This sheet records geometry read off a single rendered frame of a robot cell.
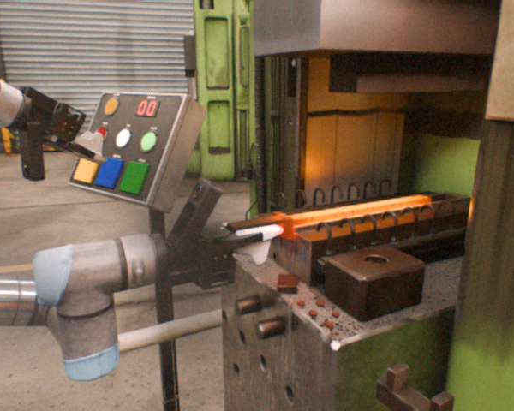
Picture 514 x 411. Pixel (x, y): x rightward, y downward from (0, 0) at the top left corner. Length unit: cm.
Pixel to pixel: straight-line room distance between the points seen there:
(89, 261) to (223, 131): 496
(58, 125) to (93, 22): 766
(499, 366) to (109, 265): 52
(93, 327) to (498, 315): 53
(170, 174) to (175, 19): 762
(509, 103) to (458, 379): 39
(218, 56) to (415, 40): 482
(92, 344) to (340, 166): 64
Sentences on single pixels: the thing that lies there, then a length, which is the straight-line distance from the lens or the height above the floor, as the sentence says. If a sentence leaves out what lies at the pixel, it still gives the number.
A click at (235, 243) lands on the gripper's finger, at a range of 64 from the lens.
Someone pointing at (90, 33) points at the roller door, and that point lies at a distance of 855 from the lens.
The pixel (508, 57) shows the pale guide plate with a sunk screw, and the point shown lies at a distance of 58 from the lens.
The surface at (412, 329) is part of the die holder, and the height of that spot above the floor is 90.
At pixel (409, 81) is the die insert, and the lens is 79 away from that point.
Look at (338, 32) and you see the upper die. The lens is 65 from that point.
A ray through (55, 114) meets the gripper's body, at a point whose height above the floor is 117.
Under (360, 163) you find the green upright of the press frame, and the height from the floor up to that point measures 104.
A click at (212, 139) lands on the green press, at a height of 53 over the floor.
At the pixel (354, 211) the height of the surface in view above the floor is 101.
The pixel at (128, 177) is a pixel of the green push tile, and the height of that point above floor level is 101.
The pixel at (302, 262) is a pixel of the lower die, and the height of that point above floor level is 95.
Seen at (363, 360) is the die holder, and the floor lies 88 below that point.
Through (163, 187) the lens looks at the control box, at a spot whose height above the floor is 99.
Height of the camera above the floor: 123
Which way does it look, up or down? 17 degrees down
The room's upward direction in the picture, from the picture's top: straight up
